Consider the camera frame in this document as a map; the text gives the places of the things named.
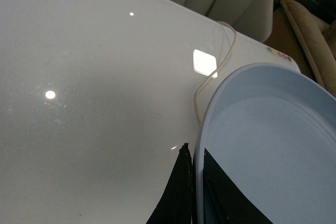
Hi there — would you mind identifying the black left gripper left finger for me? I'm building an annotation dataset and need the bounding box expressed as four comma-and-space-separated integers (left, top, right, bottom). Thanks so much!
147, 143, 194, 223

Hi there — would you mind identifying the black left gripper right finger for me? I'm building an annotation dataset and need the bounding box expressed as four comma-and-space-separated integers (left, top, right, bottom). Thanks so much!
203, 150, 271, 223

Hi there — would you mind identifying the light blue plate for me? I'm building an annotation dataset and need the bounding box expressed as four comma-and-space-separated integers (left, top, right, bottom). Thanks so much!
194, 63, 335, 223

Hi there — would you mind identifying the coloured dot sticker strip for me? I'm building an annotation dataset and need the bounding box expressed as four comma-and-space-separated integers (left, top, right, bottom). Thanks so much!
267, 47, 292, 62

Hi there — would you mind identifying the cream toaster power cable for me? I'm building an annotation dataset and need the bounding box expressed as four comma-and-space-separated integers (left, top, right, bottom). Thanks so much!
193, 20, 237, 125

